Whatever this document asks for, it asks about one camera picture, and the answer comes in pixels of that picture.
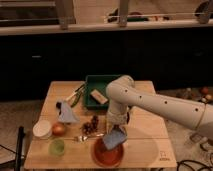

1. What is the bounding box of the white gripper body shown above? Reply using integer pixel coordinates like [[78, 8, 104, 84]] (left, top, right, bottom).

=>
[[106, 112, 129, 133]]

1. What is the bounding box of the blue sponge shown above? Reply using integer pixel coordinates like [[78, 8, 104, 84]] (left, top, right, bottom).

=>
[[102, 130, 127, 150]]

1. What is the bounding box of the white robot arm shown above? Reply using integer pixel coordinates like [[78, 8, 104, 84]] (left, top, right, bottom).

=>
[[106, 75, 213, 140]]

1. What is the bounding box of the red bowl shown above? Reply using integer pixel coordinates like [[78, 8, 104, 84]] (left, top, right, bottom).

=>
[[91, 138, 124, 168]]

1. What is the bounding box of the white bowl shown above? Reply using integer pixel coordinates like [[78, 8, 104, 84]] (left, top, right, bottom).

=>
[[33, 120, 52, 139]]

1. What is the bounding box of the bunch of dark grapes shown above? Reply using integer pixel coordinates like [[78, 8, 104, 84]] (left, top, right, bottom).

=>
[[81, 116, 99, 135]]

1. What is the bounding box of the wooden block in tray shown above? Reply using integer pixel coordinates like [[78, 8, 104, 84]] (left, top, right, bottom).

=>
[[90, 89, 108, 104]]

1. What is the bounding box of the metal fork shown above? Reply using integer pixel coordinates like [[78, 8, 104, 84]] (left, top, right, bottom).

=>
[[73, 133, 104, 142]]

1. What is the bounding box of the green plastic tray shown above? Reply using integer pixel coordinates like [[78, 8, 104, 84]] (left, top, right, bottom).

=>
[[83, 75, 119, 110]]

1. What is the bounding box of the wooden table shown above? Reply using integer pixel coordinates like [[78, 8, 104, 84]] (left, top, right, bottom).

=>
[[24, 81, 176, 170]]

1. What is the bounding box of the orange onion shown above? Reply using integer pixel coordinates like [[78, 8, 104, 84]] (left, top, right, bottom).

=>
[[52, 123, 66, 136]]

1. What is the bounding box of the green plastic cup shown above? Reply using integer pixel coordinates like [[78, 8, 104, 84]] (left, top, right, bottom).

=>
[[49, 139, 65, 156]]

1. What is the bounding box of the green handled utensil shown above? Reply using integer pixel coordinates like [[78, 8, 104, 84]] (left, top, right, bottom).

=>
[[70, 90, 83, 108]]

